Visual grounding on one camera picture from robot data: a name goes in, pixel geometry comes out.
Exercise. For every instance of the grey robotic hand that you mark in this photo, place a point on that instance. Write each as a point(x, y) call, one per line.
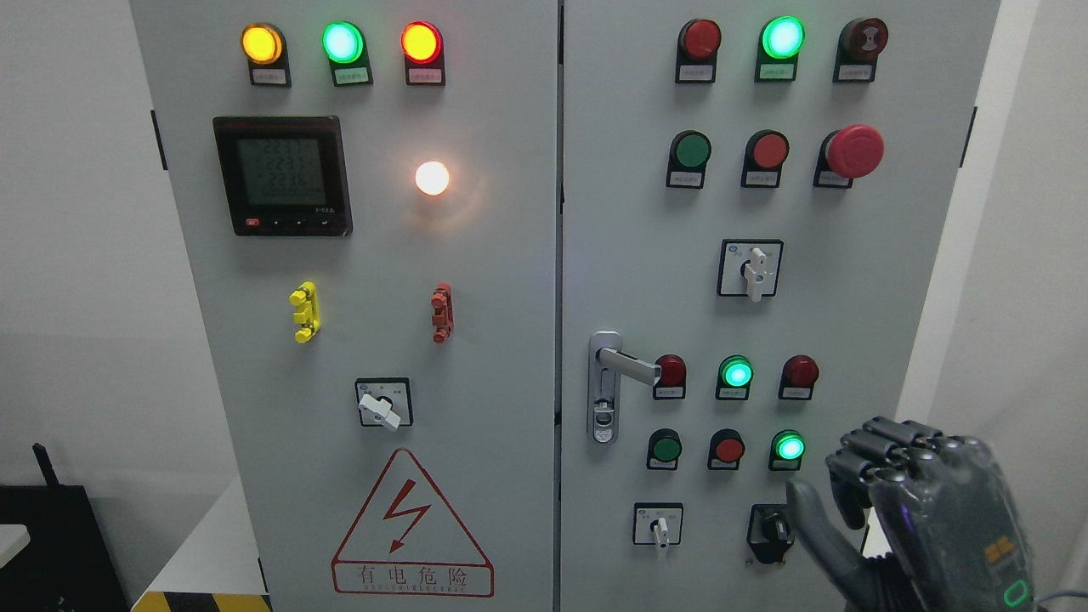
point(945, 509)

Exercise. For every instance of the silver door handle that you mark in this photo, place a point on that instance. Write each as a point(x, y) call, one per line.
point(607, 364)

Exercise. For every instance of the grey right cabinet door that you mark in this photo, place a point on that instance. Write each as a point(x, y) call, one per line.
point(643, 259)

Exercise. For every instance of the grey cabinet door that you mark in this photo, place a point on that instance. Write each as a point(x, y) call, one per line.
point(643, 259)
point(483, 401)

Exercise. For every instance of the grey left cabinet door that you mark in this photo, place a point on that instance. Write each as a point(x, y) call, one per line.
point(483, 401)

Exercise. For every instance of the green lit indicator lower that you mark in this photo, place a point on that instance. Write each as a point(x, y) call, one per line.
point(786, 451)

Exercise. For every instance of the red indicator light middle right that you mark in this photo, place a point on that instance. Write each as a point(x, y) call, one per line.
point(798, 377)

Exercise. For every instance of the red push button lower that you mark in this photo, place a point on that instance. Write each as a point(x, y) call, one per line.
point(726, 450)

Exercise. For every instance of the red push button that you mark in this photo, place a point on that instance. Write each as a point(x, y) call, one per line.
point(726, 450)
point(765, 155)

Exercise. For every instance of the green push button lower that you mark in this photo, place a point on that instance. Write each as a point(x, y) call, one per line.
point(664, 449)

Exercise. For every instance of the green push button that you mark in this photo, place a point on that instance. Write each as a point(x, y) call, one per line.
point(689, 153)
point(664, 449)

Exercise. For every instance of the red indicator light middle left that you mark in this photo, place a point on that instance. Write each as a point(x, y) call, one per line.
point(673, 373)

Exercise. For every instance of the red emergency stop button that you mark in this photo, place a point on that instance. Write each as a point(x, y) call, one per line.
point(847, 154)

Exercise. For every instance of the red push button upper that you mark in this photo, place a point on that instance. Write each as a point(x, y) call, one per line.
point(765, 155)

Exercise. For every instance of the green push button upper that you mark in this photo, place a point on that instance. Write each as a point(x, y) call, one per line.
point(689, 153)

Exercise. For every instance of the dark red buzzer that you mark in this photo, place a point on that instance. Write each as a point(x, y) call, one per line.
point(860, 43)

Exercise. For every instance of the green lit indicator top right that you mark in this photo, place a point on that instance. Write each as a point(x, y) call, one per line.
point(777, 56)

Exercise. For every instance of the red electric hazard warning sticker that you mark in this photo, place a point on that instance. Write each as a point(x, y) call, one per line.
point(408, 540)

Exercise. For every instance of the red indicator light top right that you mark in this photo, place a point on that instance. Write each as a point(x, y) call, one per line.
point(698, 43)

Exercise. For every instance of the red terminal connector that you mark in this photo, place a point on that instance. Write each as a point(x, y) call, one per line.
point(442, 318)

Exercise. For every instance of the white lit indicator light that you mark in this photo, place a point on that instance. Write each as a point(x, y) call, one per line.
point(432, 178)

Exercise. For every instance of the yellow terminal connector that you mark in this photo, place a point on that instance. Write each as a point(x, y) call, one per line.
point(307, 314)

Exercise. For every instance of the red lit indicator light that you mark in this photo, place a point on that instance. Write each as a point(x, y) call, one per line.
point(424, 53)

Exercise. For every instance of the white platform with hazard stripes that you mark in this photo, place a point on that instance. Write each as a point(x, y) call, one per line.
point(217, 567)

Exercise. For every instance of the black digital power meter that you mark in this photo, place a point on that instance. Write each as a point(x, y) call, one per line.
point(284, 175)

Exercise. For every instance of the green indicator light top left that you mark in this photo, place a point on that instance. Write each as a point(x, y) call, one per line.
point(347, 52)

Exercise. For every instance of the yellow indicator light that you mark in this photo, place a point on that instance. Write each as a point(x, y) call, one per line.
point(265, 48)

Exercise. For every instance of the black box with antenna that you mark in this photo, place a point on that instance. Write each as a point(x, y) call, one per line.
point(65, 566)

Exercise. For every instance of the black rotary selector switch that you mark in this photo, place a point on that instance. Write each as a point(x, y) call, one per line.
point(769, 532)

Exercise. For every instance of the white rotary switch lower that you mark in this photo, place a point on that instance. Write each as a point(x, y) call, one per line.
point(658, 525)

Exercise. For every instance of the white rotary switch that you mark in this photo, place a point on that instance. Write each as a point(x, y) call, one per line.
point(749, 268)
point(658, 525)

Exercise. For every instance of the white rotary switch upper right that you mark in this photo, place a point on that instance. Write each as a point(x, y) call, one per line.
point(749, 268)

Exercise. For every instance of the white rotary switch left door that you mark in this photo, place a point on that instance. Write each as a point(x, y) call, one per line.
point(384, 402)

